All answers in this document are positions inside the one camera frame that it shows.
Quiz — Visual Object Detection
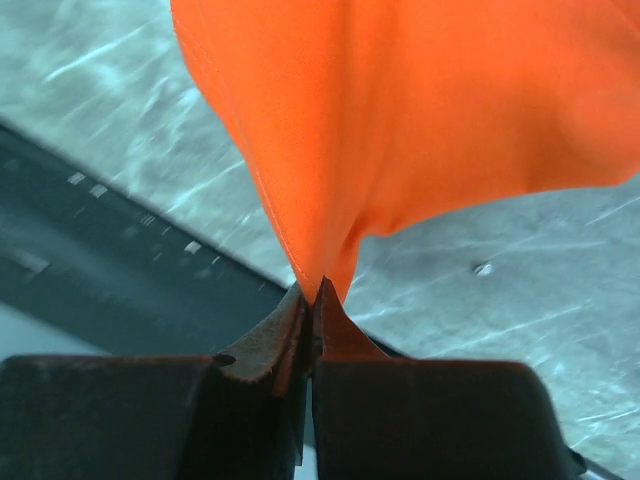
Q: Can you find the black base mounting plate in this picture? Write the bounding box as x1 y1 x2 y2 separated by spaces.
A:
1 127 611 479

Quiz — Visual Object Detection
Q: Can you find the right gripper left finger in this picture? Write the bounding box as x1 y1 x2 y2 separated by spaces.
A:
1 287 308 479

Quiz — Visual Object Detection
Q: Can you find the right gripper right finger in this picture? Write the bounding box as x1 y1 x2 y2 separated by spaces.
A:
312 281 585 480

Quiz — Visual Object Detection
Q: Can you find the orange t shirt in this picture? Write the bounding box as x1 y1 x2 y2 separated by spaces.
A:
171 1 639 300

